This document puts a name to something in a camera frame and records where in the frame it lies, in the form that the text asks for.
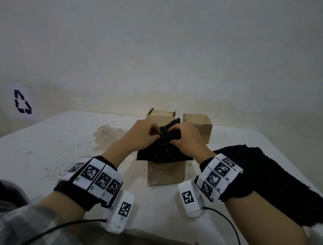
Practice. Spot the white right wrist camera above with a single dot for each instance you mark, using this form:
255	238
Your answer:
189	199

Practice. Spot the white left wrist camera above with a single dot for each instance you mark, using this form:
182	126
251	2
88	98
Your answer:
123	212

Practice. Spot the black and white wall marker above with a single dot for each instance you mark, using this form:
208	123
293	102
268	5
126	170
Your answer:
22	102

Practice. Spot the paper box with white lid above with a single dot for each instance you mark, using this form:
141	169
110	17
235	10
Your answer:
199	121

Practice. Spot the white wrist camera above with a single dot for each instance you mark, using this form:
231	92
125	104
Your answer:
123	212
189	199

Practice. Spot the person's right hand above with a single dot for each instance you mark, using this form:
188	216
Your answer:
191	144

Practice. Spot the black bubble wrap sheet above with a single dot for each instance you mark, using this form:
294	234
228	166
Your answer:
161	151

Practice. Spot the left wrist marker band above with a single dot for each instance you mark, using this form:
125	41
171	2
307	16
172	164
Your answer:
96	176

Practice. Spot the person's left hand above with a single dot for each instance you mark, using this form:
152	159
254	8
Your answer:
136	138

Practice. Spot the pile of black bubble wrap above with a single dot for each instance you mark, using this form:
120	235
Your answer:
272	171

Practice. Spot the paper box with tall flap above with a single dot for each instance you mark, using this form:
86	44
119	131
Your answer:
166	174

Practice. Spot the person's left forearm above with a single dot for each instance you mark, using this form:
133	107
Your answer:
50	217

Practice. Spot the paper box with notched rim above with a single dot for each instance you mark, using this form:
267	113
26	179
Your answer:
161	113

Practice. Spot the person's right forearm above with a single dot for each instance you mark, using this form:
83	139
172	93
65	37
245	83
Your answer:
262	222

